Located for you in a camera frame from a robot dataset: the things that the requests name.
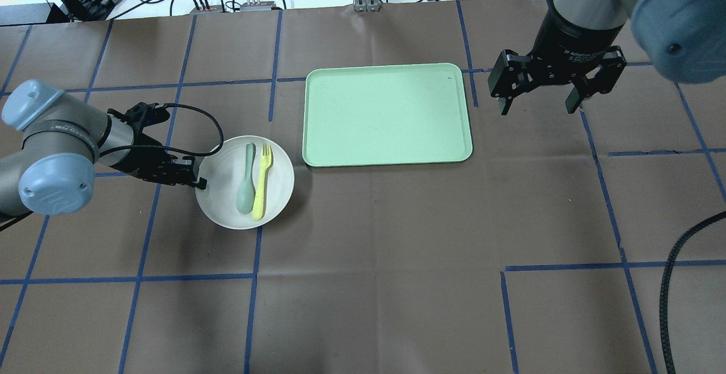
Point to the teal plastic spoon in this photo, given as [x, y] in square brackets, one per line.
[246, 190]

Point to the yellow plastic fork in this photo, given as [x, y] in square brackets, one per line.
[265, 163]

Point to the white round plate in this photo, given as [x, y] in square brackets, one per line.
[224, 173]

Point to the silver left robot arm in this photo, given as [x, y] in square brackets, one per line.
[64, 139]

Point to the light green plastic tray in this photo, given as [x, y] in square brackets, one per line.
[386, 115]

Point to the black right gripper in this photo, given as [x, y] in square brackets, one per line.
[572, 42]

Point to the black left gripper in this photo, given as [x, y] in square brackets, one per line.
[135, 160]

